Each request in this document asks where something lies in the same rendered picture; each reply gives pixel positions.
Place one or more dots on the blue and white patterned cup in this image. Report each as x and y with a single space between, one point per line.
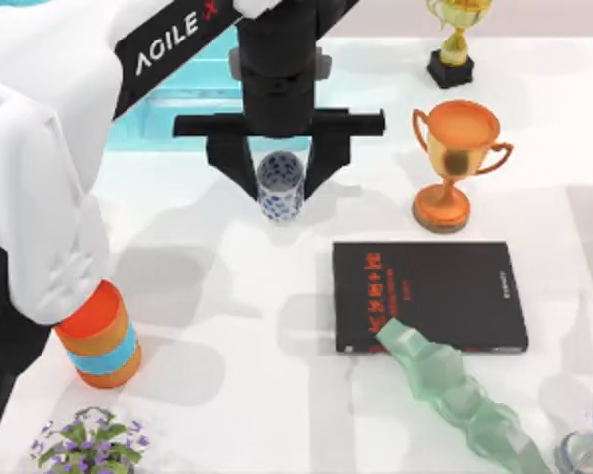
279 200

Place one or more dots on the light blue rack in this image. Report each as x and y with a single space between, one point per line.
163 116

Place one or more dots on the copper and gold trophy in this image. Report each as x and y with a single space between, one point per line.
449 153

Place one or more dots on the gold trophy with black base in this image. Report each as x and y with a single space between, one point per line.
454 56

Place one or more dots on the black book with red lettering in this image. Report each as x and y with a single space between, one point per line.
445 291

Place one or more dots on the pale green lumpy bottle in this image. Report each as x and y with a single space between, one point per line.
454 390

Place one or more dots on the potted plant with purple flowers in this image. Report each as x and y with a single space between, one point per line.
91 444

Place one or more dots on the clear bottle with blue label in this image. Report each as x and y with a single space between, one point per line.
585 451

